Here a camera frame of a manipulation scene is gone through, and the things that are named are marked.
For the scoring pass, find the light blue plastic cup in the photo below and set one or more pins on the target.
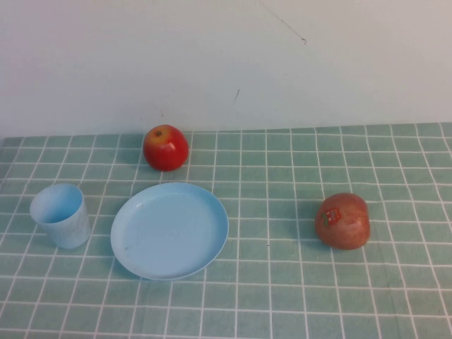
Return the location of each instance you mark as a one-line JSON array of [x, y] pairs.
[[67, 226]]

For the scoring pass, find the shiny red yellow apple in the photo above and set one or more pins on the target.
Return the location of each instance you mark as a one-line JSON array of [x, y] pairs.
[[166, 150]]

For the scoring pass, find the dull red apple with sticker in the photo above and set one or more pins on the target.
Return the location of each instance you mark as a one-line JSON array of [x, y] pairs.
[[344, 224]]

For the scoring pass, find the green checkered tablecloth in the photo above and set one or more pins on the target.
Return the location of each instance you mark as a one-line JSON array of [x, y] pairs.
[[268, 282]]

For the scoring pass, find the light blue plastic plate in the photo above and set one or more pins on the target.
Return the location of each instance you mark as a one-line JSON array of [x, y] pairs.
[[169, 231]]

